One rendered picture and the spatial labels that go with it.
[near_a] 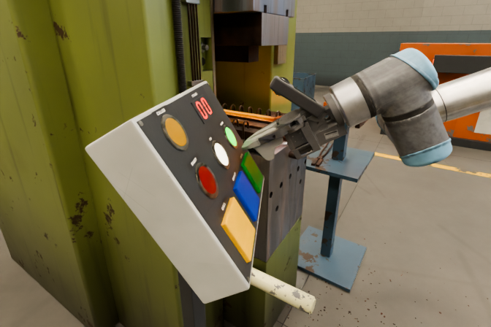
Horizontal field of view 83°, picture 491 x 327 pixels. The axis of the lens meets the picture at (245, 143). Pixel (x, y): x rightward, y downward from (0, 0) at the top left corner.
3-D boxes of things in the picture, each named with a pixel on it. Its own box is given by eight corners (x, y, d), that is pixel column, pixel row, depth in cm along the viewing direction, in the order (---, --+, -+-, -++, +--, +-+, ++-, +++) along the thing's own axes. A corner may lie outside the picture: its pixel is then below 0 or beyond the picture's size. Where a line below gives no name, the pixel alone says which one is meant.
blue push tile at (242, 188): (260, 199, 57) (242, 169, 55) (257, 221, 50) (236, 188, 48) (252, 202, 58) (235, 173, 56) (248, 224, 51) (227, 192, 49)
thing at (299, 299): (316, 306, 77) (317, 291, 75) (309, 321, 73) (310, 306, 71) (196, 247, 99) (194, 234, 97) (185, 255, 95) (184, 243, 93)
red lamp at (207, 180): (225, 189, 43) (224, 163, 42) (205, 203, 40) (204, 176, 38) (209, 184, 45) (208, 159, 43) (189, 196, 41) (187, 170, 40)
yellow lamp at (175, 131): (195, 144, 41) (193, 115, 40) (172, 154, 37) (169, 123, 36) (180, 139, 43) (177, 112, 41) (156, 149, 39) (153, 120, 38)
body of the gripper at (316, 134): (294, 162, 56) (351, 136, 53) (274, 125, 54) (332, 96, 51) (292, 148, 63) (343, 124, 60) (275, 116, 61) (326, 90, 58)
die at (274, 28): (287, 44, 102) (288, 17, 99) (261, 45, 86) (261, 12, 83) (200, 44, 123) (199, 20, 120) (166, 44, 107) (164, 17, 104)
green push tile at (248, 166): (263, 176, 66) (248, 150, 65) (261, 192, 60) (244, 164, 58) (257, 179, 67) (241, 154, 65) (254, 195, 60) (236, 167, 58)
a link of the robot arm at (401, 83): (450, 94, 47) (429, 40, 45) (377, 127, 50) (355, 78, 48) (424, 87, 56) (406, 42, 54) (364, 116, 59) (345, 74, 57)
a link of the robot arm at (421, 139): (439, 139, 60) (418, 87, 58) (466, 159, 50) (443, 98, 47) (394, 155, 63) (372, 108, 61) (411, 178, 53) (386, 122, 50)
